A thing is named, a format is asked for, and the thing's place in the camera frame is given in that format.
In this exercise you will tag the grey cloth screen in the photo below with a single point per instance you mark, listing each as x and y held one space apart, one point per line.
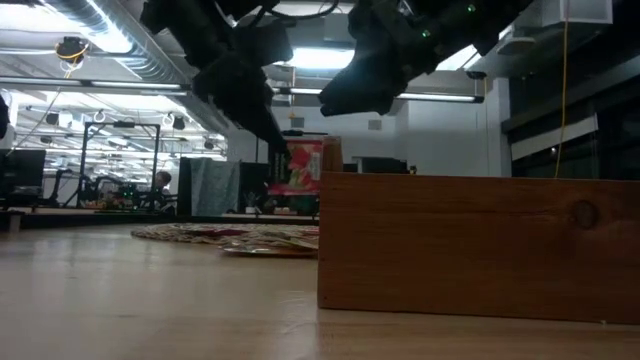
215 185

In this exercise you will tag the bright ceiling light panel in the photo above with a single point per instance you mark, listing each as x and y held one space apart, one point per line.
320 59

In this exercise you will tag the white ceiling box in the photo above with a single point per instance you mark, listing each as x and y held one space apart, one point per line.
580 12

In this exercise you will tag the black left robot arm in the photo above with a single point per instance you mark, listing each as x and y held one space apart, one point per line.
180 25

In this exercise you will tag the silver ventilation duct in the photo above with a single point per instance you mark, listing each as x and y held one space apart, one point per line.
150 55

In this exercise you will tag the background workbench with robots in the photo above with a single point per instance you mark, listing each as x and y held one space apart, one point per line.
110 195

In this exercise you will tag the black monitor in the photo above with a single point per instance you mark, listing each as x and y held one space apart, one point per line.
22 175

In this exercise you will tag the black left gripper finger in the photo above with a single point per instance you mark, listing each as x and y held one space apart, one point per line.
267 130

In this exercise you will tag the small potted plant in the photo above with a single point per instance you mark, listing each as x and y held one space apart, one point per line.
251 202

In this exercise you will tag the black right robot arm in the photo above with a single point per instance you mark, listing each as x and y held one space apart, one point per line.
490 20

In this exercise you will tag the black dome camera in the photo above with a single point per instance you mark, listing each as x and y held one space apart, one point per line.
476 75

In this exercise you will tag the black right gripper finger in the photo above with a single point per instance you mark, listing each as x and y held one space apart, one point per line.
360 95

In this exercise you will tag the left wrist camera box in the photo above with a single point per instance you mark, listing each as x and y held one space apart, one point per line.
265 45

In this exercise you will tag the pink red tea packet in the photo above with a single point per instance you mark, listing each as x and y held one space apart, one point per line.
300 165

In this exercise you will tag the person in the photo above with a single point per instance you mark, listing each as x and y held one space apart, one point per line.
161 181

